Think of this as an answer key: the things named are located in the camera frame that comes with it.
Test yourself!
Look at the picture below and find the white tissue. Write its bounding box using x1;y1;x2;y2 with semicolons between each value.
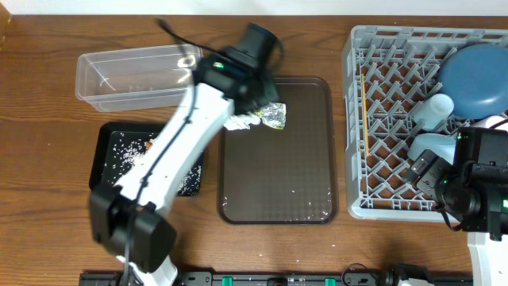
223;113;261;131

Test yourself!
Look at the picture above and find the yellow green snack wrapper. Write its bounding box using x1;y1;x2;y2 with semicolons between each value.
255;102;287;129

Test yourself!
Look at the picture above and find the light blue small bowl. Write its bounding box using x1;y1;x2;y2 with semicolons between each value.
407;133;456;164

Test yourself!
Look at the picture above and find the pink cup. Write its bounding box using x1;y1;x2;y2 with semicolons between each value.
471;115;505;128

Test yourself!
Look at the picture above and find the light blue cup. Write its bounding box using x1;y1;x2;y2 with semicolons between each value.
413;93;454;131

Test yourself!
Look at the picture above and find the dark blue bowl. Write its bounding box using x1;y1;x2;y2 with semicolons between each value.
437;44;507;120

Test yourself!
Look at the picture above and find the wooden chopstick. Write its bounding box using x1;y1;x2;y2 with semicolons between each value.
360;74;370;158

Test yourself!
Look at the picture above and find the pile of white rice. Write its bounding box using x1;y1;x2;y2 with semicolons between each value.
101;132;203;196

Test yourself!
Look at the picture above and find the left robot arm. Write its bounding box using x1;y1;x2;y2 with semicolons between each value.
88;23;283;285

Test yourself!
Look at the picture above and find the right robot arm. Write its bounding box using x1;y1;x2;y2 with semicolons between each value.
405;127;507;285

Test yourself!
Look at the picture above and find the grey dishwasher rack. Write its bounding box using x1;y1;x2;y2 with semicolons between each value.
341;25;507;222

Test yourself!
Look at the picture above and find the clear plastic container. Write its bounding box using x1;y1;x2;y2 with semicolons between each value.
75;44;202;112

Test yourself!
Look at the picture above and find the brown serving tray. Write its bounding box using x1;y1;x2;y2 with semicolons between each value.
217;77;339;225

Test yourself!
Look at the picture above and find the black rectangular tray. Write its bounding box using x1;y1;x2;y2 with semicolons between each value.
88;121;206;198

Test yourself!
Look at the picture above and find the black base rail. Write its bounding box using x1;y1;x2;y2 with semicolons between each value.
78;264;473;286

